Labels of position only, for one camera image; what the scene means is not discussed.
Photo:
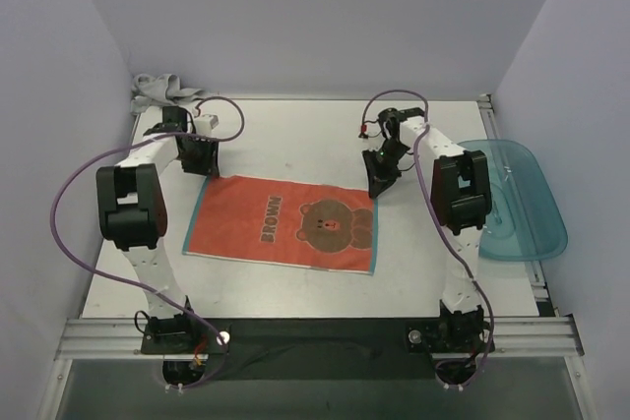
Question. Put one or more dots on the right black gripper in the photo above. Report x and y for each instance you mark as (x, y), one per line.
(379, 170)

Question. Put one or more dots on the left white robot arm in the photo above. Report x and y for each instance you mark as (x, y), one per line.
(132, 211)

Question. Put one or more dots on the grey crumpled towel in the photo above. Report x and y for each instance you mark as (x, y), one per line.
(161, 91)

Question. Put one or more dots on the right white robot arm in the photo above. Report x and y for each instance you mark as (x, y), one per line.
(456, 186)

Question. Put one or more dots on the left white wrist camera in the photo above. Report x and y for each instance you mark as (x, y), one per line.
(204, 125)

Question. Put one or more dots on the aluminium front frame rail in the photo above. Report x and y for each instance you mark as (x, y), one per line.
(99, 339)

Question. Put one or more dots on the orange brown bear towel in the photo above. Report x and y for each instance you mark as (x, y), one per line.
(267, 221)

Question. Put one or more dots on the teal plastic tray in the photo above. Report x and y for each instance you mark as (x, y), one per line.
(522, 198)

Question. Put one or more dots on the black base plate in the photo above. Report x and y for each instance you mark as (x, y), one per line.
(336, 363)

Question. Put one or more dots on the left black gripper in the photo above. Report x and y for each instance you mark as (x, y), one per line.
(198, 155)

